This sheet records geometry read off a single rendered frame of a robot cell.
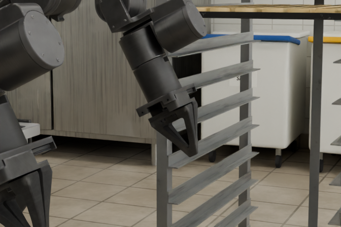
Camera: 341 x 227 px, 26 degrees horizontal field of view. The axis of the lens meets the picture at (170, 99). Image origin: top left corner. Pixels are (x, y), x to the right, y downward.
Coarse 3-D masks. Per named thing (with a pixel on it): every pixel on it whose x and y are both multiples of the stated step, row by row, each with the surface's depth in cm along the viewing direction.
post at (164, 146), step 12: (156, 0) 174; (168, 0) 174; (156, 132) 179; (156, 144) 180; (168, 144) 179; (156, 156) 180; (156, 168) 180; (168, 168) 180; (156, 180) 181; (168, 180) 180; (168, 204) 181; (168, 216) 182
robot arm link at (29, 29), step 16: (0, 16) 67; (16, 16) 67; (32, 16) 67; (0, 32) 67; (16, 32) 66; (32, 32) 66; (48, 32) 69; (0, 48) 67; (16, 48) 66; (32, 48) 65; (48, 48) 68; (0, 64) 67; (16, 64) 66; (32, 64) 66; (48, 64) 67; (0, 80) 68; (16, 80) 68
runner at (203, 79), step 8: (240, 64) 223; (248, 64) 230; (208, 72) 199; (216, 72) 205; (224, 72) 211; (232, 72) 217; (240, 72) 221; (248, 72) 222; (184, 80) 185; (192, 80) 189; (200, 80) 194; (208, 80) 199; (216, 80) 202; (224, 80) 204
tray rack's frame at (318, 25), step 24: (312, 72) 225; (312, 96) 226; (240, 120) 235; (312, 120) 227; (240, 144) 236; (312, 144) 228; (240, 168) 237; (312, 168) 229; (312, 192) 230; (312, 216) 231
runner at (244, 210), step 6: (246, 204) 236; (234, 210) 226; (240, 210) 231; (246, 210) 235; (252, 210) 235; (228, 216) 221; (234, 216) 226; (240, 216) 229; (246, 216) 229; (222, 222) 217; (228, 222) 222; (234, 222) 223
